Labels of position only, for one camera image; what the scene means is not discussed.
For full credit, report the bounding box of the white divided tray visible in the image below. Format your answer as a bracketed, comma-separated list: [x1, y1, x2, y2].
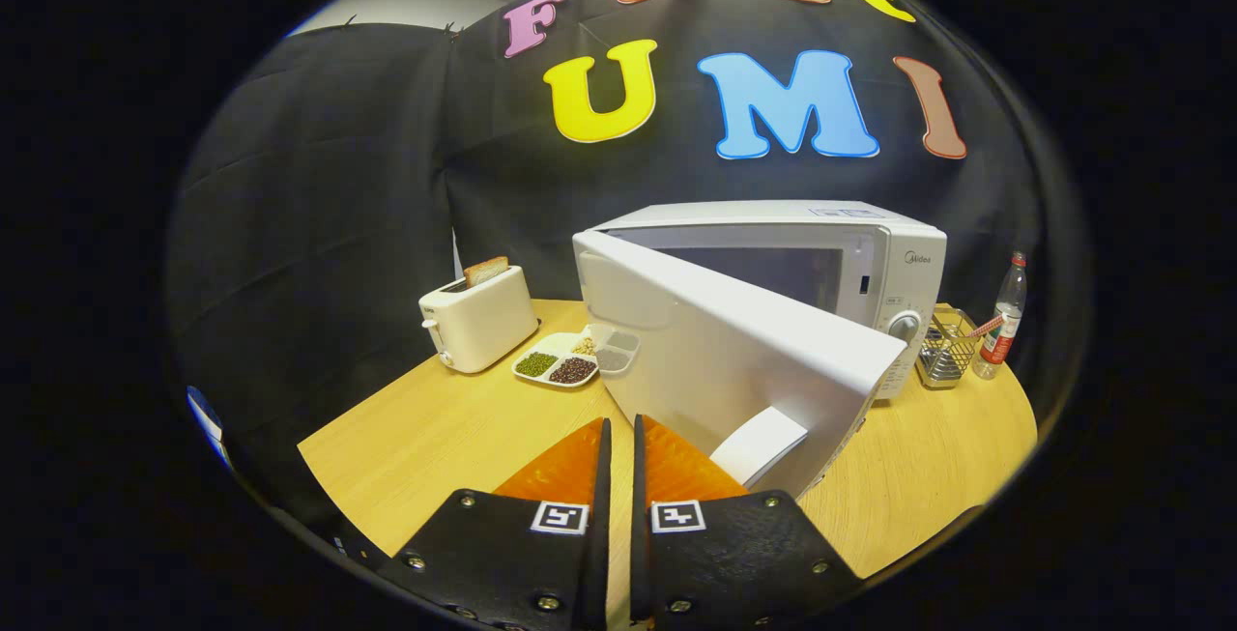
[511, 325, 605, 390]

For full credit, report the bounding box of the clear plastic bottle red label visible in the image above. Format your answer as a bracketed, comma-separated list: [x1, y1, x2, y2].
[972, 251, 1028, 381]

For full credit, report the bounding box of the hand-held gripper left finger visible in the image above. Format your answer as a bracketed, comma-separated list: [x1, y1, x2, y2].
[377, 417, 613, 631]

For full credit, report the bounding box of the white microwave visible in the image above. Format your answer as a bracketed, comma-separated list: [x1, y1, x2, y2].
[571, 200, 949, 502]

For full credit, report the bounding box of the white toaster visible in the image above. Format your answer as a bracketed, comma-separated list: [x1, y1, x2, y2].
[418, 265, 540, 375]

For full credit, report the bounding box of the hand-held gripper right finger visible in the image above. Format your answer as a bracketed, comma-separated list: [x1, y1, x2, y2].
[630, 415, 865, 628]

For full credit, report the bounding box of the metal wire basket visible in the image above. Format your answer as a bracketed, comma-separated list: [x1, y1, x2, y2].
[915, 307, 979, 390]

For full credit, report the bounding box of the blue and white object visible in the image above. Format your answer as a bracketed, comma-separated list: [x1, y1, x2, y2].
[186, 385, 233, 468]

